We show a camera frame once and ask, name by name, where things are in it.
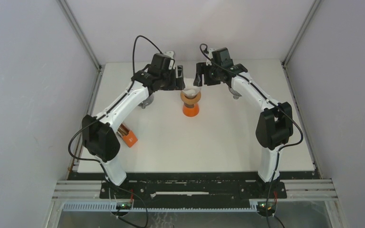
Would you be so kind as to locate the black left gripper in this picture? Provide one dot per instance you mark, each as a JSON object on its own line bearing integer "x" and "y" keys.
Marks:
{"x": 177, "y": 83}

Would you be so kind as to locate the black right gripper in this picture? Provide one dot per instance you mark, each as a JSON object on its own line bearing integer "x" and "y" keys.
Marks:
{"x": 203, "y": 68}

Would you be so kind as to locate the white paper coffee filter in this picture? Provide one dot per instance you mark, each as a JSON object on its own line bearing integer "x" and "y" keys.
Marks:
{"x": 190, "y": 91}

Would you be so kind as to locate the orange glass carafe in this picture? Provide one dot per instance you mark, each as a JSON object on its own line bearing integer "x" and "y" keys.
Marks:
{"x": 190, "y": 110}

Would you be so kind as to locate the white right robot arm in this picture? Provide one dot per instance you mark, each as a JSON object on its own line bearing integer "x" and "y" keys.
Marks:
{"x": 275, "y": 124}

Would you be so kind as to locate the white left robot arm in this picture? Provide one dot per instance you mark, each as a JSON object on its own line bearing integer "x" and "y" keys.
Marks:
{"x": 99, "y": 131}

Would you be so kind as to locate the grey ribbed glass dripper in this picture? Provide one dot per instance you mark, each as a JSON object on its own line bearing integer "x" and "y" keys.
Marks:
{"x": 234, "y": 93}

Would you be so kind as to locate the orange coffee filter box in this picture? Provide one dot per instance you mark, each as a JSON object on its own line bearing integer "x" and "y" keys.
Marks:
{"x": 127, "y": 135}

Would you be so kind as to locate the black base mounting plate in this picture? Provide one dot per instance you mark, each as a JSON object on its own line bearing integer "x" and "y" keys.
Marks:
{"x": 208, "y": 190}

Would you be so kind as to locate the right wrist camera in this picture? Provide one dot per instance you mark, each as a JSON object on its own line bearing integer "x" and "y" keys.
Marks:
{"x": 220, "y": 57}

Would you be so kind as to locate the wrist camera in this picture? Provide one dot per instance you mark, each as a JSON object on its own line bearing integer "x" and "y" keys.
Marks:
{"x": 161, "y": 64}
{"x": 220, "y": 57}

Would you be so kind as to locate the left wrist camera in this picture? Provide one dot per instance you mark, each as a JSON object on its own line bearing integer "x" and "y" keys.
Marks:
{"x": 161, "y": 64}

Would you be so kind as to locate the aluminium frame rail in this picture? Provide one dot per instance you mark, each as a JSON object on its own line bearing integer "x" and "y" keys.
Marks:
{"x": 66, "y": 9}

